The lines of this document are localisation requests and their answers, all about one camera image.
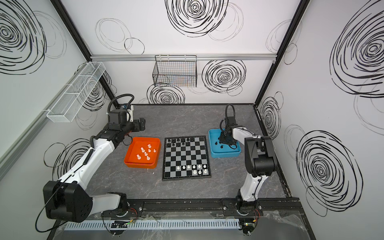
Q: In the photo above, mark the black wire basket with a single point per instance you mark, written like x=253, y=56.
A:
x=175, y=70

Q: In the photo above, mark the blue plastic tray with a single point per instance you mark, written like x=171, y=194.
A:
x=219, y=150

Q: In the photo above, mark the black white chess board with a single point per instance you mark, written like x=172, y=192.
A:
x=186, y=157

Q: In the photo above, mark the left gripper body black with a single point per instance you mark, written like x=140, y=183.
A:
x=137, y=124

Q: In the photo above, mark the white slotted cable duct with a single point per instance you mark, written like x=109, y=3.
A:
x=116, y=225

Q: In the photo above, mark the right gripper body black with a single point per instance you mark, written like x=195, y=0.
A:
x=226, y=137

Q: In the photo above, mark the white wire shelf basket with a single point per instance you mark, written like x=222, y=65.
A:
x=76, y=93

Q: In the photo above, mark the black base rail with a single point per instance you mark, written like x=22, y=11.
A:
x=223, y=207

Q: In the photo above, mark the orange plastic tray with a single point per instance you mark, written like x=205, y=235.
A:
x=143, y=153

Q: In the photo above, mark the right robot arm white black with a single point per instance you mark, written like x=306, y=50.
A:
x=260, y=159

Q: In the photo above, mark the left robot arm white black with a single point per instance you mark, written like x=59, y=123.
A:
x=67, y=200

